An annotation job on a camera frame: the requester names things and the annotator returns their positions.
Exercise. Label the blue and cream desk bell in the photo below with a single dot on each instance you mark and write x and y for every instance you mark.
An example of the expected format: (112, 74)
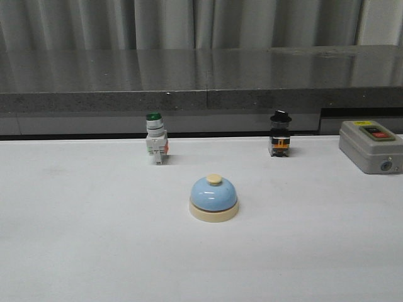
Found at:
(213, 199)

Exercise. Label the dark granite counter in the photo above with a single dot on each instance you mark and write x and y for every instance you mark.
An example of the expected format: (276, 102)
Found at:
(200, 93)

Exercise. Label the grey curtain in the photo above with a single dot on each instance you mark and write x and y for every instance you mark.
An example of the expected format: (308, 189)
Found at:
(143, 25)

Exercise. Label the green push button switch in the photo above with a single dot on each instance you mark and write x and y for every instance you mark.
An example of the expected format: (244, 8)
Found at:
(156, 139)

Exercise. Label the black rotary selector switch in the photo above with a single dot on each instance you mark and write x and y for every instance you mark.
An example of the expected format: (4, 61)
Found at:
(279, 134)

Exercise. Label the grey on-off switch box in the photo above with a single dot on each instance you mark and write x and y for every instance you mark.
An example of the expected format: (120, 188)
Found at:
(371, 146)

